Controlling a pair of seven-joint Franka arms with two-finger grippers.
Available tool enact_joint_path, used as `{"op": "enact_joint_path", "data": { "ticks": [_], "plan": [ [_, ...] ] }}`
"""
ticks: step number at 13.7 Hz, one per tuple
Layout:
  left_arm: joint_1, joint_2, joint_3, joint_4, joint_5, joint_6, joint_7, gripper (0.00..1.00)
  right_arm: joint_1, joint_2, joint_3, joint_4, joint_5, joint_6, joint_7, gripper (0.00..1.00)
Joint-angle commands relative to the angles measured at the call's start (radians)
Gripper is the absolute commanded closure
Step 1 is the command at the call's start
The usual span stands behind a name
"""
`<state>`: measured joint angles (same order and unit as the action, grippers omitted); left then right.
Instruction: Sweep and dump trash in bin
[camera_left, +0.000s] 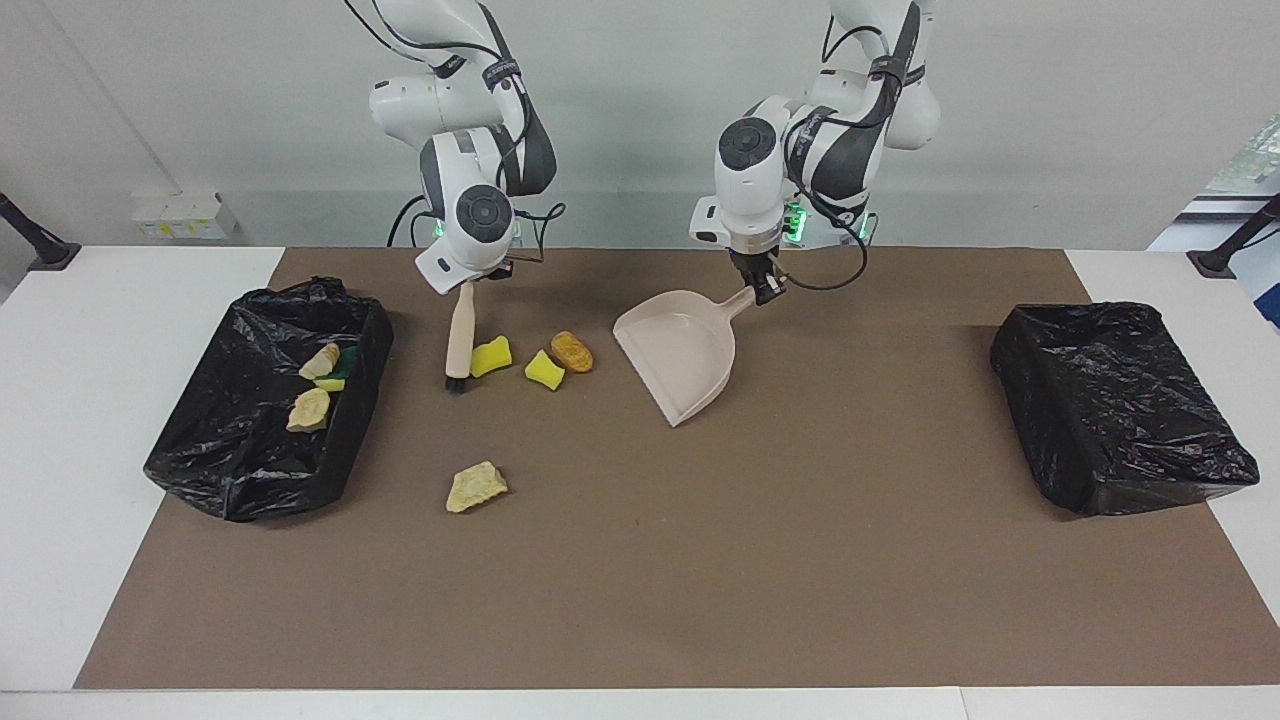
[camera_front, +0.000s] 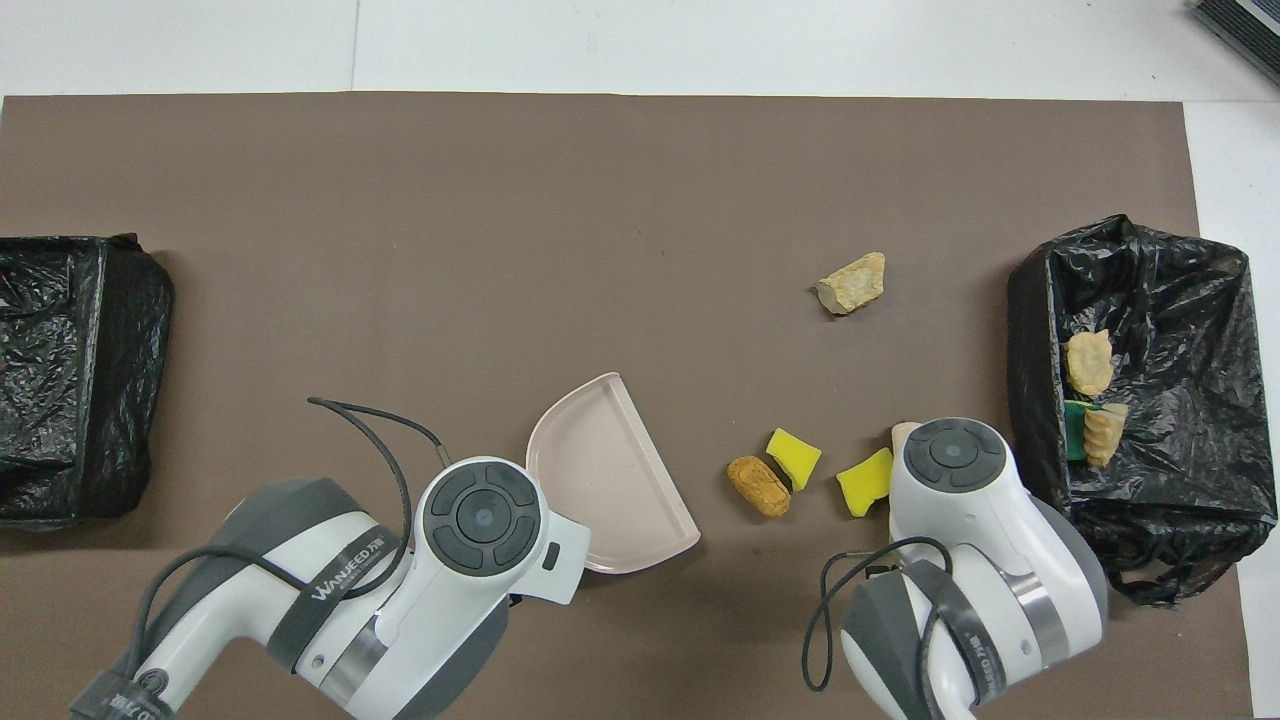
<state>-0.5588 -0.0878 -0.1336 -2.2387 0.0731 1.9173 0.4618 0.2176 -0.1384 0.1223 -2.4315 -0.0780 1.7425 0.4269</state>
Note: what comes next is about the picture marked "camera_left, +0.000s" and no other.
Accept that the beige hand brush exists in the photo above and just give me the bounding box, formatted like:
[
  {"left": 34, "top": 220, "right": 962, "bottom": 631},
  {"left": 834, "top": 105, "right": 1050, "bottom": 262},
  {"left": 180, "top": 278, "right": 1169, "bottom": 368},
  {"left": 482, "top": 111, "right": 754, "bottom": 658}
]
[{"left": 444, "top": 280, "right": 482, "bottom": 393}]

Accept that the white wall box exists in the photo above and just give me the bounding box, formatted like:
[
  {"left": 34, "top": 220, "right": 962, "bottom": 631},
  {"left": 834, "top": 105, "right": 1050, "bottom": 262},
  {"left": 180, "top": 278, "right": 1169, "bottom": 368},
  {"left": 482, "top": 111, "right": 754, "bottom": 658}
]
[{"left": 133, "top": 192, "right": 238, "bottom": 241}]

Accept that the black right base cable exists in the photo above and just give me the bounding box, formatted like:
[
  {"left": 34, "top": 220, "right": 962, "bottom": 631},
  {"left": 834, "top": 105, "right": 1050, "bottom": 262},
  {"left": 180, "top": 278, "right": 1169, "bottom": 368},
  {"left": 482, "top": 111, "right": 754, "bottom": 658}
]
[{"left": 387, "top": 193, "right": 441, "bottom": 248}]

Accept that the black bag lined bin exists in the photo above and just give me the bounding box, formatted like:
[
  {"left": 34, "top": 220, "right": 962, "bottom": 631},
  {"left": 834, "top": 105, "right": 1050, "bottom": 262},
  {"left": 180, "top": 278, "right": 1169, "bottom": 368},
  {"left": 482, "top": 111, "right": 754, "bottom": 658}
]
[
  {"left": 143, "top": 277, "right": 395, "bottom": 523},
  {"left": 990, "top": 301, "right": 1261, "bottom": 517}
]

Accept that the beige plastic dustpan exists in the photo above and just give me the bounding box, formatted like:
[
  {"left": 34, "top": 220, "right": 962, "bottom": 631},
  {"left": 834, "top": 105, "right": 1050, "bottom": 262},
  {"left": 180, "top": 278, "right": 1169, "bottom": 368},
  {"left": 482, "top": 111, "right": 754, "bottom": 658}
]
[{"left": 612, "top": 285, "right": 758, "bottom": 429}]

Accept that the brown table mat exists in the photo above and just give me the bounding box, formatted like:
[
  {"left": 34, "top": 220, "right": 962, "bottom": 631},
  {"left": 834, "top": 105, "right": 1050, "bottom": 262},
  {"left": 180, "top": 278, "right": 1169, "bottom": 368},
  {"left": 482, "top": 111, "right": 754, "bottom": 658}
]
[{"left": 75, "top": 247, "right": 1280, "bottom": 691}]

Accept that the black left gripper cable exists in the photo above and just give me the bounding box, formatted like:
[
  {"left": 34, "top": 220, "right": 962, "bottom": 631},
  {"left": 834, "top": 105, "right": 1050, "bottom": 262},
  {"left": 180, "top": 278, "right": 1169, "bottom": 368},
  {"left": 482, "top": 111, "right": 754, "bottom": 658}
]
[{"left": 770, "top": 0, "right": 931, "bottom": 293}]

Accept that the brown bread roll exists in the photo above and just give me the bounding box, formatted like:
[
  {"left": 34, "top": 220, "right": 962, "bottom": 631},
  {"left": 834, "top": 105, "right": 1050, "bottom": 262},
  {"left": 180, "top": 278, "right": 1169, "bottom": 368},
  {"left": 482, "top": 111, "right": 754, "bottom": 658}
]
[{"left": 550, "top": 330, "right": 595, "bottom": 375}]

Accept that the small yellow sponge piece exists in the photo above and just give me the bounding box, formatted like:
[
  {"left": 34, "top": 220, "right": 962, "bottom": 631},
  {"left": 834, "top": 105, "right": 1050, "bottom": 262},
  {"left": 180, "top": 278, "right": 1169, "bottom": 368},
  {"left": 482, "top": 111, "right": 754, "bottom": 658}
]
[{"left": 524, "top": 349, "right": 567, "bottom": 392}]

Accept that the notched yellow sponge piece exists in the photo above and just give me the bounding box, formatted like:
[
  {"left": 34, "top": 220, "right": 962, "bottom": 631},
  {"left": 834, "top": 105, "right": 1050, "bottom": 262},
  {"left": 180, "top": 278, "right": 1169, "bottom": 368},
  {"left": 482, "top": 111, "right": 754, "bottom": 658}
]
[{"left": 312, "top": 345, "right": 363, "bottom": 393}]

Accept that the pale flaky pastry piece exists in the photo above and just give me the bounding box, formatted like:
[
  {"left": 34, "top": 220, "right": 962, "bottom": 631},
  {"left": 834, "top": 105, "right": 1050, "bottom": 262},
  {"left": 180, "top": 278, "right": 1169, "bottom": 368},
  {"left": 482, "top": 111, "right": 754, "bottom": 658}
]
[{"left": 286, "top": 387, "right": 332, "bottom": 434}]

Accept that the large yellow sponge piece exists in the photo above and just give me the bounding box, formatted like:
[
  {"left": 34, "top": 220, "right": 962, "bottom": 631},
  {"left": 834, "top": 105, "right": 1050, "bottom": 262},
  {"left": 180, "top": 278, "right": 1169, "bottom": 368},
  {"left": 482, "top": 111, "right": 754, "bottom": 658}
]
[{"left": 470, "top": 335, "right": 514, "bottom": 379}]

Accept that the black stand foot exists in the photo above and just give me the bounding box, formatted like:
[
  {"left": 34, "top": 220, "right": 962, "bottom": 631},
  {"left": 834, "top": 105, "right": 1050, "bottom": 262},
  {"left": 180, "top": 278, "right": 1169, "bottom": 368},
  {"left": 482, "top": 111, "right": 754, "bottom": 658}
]
[
  {"left": 1188, "top": 195, "right": 1280, "bottom": 279},
  {"left": 0, "top": 190, "right": 81, "bottom": 271}
]

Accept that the pale bread chunk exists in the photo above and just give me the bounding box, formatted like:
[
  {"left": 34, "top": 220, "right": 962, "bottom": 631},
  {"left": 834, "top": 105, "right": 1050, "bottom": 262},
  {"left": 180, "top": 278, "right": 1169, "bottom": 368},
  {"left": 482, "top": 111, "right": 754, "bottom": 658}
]
[{"left": 445, "top": 460, "right": 509, "bottom": 514}]

